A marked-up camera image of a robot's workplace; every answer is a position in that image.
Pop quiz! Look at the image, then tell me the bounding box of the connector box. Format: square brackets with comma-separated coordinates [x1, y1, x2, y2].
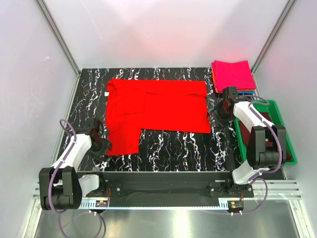
[95, 200, 109, 209]
[228, 200, 244, 210]

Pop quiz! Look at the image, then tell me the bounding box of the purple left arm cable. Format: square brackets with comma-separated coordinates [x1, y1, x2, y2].
[47, 119, 108, 238]

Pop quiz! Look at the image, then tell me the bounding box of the left connector box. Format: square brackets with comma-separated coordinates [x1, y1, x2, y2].
[95, 200, 109, 209]

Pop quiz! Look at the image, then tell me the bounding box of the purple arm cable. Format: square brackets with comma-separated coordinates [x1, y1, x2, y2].
[47, 119, 108, 238]
[205, 95, 284, 215]

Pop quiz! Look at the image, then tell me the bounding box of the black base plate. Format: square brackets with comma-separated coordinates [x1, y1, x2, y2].
[97, 172, 254, 209]

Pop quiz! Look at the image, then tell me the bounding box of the green plastic bin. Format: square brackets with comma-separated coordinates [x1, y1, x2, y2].
[234, 100, 297, 166]

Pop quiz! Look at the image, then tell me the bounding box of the red t shirt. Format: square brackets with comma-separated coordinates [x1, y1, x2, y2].
[105, 78, 211, 156]

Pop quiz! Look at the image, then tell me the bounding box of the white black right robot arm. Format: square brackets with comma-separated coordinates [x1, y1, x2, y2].
[212, 86, 287, 197]

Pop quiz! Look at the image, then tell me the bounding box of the maroon t shirt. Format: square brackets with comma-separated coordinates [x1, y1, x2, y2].
[239, 112, 294, 164]

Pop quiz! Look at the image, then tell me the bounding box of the right connector box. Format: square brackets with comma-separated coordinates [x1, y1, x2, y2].
[228, 200, 244, 210]

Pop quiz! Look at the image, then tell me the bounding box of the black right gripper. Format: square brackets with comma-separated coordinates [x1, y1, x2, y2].
[207, 101, 236, 130]

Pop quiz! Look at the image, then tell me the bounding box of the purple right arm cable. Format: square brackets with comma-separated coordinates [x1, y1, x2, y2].
[205, 95, 284, 215]

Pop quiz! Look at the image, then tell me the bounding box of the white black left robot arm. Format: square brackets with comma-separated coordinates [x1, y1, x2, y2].
[39, 118, 111, 213]

